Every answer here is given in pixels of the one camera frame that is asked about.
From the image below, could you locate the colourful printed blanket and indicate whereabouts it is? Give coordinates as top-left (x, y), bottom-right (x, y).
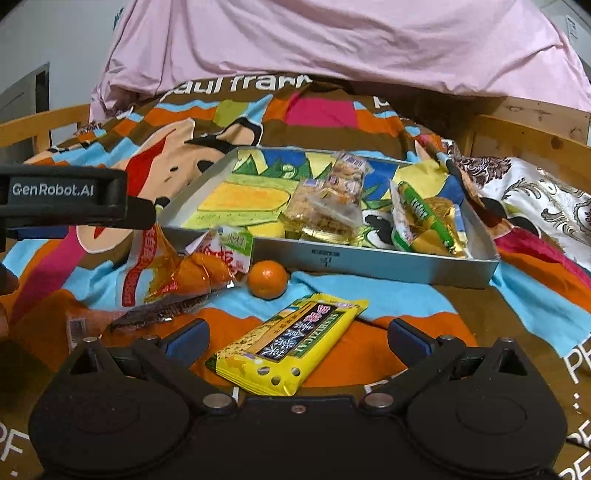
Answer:
top-left (0, 76), bottom-right (591, 480)

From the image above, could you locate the large clear cracker packet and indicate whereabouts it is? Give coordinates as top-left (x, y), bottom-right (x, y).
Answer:
top-left (279, 178), bottom-right (364, 241)

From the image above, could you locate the small clear cracker packet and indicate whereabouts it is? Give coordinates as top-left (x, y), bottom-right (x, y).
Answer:
top-left (323, 151), bottom-right (373, 206)

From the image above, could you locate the dinosaur print metal tray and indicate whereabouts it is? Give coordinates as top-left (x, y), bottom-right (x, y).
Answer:
top-left (157, 146), bottom-right (501, 288)

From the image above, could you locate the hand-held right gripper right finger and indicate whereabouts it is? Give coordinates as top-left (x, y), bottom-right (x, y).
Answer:
top-left (358, 318), bottom-right (540, 415)

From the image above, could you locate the mandarin orange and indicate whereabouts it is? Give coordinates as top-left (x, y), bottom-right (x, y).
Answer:
top-left (247, 259), bottom-right (290, 300)

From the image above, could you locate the white brown floral cloth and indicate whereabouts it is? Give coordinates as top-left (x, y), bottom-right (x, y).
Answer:
top-left (416, 136), bottom-right (591, 274)

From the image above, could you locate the grey door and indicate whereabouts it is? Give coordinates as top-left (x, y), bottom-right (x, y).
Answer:
top-left (0, 62), bottom-right (51, 126)

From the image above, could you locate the pink bed sheet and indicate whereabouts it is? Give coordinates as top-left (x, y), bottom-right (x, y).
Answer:
top-left (89, 0), bottom-right (591, 123)

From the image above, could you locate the yellow snack packet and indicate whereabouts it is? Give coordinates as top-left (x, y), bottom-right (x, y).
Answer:
top-left (204, 292), bottom-right (370, 398)

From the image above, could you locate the person's left hand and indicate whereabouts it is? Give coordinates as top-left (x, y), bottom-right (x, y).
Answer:
top-left (0, 264), bottom-right (20, 344)

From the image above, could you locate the orange red snack packet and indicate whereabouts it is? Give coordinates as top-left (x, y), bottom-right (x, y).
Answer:
top-left (121, 225), bottom-right (237, 311)

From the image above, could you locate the gold foil snack packet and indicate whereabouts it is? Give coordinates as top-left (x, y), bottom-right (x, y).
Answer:
top-left (412, 196), bottom-right (470, 258)

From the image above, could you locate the wooden bed frame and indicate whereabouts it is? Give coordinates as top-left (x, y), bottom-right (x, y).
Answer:
top-left (459, 96), bottom-right (591, 161)

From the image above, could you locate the green white snack packet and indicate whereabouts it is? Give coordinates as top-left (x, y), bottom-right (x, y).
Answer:
top-left (186, 225), bottom-right (256, 278)

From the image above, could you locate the wooden bed rail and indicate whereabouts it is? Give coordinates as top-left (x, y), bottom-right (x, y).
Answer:
top-left (0, 104), bottom-right (92, 149)

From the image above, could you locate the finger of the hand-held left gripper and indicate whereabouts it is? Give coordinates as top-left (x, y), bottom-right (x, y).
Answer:
top-left (126, 197), bottom-right (159, 230)

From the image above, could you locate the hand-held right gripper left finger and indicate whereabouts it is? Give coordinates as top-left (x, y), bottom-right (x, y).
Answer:
top-left (60, 318), bottom-right (235, 416)

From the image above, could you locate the dark brown snack bar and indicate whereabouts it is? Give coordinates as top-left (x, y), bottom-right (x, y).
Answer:
top-left (108, 295), bottom-right (209, 334)

